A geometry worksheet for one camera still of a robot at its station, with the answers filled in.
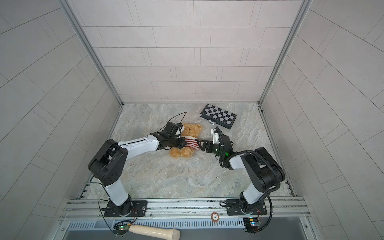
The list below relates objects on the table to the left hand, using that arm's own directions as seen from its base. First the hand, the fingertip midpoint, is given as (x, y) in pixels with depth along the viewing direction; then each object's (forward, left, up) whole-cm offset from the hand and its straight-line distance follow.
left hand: (189, 141), depth 91 cm
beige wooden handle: (-44, +14, -1) cm, 46 cm away
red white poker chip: (-38, -14, -3) cm, 40 cm away
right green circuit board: (-41, -30, -3) cm, 51 cm away
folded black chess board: (+21, -20, -1) cm, 29 cm away
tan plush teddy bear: (+3, 0, +4) cm, 6 cm away
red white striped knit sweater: (-2, -2, +3) cm, 4 cm away
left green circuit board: (-42, +28, -1) cm, 51 cm away
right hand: (-2, -7, +1) cm, 7 cm away
